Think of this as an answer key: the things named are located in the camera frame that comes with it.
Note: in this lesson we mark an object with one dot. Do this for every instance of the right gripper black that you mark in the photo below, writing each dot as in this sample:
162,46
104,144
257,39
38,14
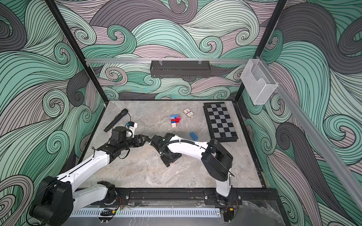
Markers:
169,158

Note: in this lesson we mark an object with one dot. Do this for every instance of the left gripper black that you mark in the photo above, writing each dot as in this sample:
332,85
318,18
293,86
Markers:
138,140

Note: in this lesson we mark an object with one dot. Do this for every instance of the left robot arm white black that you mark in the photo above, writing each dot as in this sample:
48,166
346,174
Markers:
58,197

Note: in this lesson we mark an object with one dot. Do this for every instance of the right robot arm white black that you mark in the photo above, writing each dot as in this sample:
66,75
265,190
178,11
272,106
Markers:
214,157

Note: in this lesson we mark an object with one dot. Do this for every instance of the black microphone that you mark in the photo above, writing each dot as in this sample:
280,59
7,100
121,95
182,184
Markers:
116,120

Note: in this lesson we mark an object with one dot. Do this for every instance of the playing card box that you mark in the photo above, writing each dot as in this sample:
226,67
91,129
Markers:
188,113

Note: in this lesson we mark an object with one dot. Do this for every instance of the black grey chessboard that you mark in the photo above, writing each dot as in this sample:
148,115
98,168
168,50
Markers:
220,124

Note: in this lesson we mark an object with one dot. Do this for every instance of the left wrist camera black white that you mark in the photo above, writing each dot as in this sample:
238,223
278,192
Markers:
122,133

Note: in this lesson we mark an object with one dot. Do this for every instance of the white slotted cable duct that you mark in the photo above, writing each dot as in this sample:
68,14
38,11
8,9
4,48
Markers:
149,213

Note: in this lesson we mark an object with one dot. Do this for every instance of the black wall tray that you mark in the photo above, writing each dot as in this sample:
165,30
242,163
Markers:
180,69

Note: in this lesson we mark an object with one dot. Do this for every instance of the aluminium rail back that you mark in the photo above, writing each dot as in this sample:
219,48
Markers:
128,60

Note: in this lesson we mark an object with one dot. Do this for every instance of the clear plastic wall bin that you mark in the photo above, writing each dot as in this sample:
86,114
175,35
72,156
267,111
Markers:
258,80

